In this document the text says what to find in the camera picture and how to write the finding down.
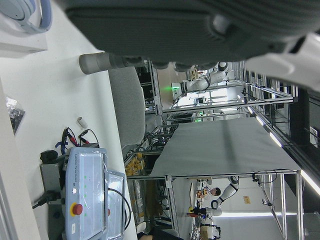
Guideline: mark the person in black shirt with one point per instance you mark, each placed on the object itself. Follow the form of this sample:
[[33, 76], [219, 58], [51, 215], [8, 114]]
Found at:
[[165, 235]]

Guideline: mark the white cardboard box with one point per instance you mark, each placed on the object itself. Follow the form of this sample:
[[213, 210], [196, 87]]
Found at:
[[22, 42]]

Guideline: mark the grey bottle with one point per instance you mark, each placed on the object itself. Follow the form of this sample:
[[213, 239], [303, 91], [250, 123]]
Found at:
[[92, 62]]

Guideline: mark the grey-blue teach pendant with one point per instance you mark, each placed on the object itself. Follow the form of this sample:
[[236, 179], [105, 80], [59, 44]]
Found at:
[[116, 182], [75, 175]]

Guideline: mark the person in white coat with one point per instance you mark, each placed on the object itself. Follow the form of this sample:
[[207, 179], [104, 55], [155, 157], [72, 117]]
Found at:
[[216, 192]]

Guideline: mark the bag of black screws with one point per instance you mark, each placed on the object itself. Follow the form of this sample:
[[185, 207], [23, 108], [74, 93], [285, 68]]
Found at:
[[16, 117]]

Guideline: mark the blue-grey headphones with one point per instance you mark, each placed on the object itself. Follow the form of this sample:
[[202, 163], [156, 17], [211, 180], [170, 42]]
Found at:
[[15, 10]]

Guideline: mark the grey office chair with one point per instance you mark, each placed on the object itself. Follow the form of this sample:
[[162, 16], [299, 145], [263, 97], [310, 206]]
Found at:
[[127, 107]]

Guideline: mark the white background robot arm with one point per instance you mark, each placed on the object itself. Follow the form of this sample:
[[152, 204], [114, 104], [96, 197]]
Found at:
[[197, 85]]

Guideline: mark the grey metal bracket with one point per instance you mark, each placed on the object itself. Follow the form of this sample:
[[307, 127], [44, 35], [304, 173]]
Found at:
[[50, 177]]

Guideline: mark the crate of yellow objects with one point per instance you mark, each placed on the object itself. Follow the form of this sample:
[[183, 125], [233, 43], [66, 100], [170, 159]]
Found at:
[[133, 165]]

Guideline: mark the white humanoid robot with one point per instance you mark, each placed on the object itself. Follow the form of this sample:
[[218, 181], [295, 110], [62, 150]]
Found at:
[[228, 191]]

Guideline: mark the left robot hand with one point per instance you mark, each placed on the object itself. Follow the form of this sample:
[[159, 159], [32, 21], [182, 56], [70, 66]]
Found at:
[[175, 30]]

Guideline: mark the ceiling light strip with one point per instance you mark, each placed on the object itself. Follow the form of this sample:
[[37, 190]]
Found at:
[[310, 181], [275, 140]]

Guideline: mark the black power adapter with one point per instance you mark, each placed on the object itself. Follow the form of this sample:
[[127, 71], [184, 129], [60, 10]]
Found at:
[[48, 157]]

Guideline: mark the grey fabric canopy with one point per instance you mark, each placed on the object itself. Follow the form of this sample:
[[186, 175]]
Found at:
[[220, 150]]

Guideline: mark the aluminium profile frame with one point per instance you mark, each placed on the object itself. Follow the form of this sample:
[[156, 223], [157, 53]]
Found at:
[[299, 200], [262, 101]]

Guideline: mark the black alligator clip lead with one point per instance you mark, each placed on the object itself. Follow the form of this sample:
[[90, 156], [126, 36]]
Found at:
[[85, 140]]

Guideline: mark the red alligator clip lead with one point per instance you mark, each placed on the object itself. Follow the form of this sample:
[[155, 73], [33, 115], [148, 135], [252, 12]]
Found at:
[[71, 137]]

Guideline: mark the small white cylinder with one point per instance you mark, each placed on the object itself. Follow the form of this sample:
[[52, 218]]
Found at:
[[82, 122]]

